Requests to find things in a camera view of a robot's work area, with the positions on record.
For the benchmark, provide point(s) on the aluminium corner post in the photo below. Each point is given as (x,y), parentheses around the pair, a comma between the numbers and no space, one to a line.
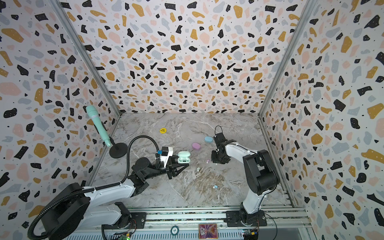
(62,16)
(305,16)

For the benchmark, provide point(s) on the round white badge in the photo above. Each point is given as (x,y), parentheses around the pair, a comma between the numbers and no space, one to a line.
(174,230)

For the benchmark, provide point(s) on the mint green earbud case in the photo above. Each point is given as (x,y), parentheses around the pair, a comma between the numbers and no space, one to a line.
(184,157)

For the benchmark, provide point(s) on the blue earbud case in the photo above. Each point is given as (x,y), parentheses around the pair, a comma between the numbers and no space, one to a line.
(208,139)

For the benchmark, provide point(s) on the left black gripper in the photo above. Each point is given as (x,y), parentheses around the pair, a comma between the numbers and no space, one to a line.
(171,169)

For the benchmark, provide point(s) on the black round microphone stand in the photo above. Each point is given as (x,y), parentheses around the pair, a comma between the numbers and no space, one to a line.
(118,150)

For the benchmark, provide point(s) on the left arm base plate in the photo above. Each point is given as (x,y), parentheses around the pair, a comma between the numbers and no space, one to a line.
(134,221)

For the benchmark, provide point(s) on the mint green microphone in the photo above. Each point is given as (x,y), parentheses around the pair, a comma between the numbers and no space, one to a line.
(94,116)

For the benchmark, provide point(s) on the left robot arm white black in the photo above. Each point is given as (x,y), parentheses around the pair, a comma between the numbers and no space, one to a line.
(102,205)

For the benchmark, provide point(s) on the left aluminium corner post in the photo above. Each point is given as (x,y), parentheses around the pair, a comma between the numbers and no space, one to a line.
(62,16)

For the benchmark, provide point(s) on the pink square card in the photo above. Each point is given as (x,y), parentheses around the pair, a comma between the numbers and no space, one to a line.
(208,232)

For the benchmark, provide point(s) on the pink earbud case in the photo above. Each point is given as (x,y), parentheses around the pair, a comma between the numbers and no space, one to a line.
(196,146)

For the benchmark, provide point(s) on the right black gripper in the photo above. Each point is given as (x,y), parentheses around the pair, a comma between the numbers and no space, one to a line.
(219,154)

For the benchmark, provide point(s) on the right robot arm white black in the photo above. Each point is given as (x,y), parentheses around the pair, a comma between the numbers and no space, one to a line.
(261,173)

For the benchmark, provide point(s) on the right aluminium corner post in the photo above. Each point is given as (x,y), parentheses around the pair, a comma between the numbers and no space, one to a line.
(305,16)

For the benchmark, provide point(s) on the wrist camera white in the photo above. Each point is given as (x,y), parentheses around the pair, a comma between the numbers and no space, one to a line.
(162,157)
(219,139)

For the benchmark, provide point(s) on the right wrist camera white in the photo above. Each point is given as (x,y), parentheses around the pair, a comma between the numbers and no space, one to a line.
(219,139)

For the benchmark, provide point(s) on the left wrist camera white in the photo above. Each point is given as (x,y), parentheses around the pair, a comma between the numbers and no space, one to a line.
(162,157)

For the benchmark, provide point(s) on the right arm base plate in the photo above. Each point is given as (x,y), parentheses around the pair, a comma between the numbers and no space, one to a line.
(241,218)

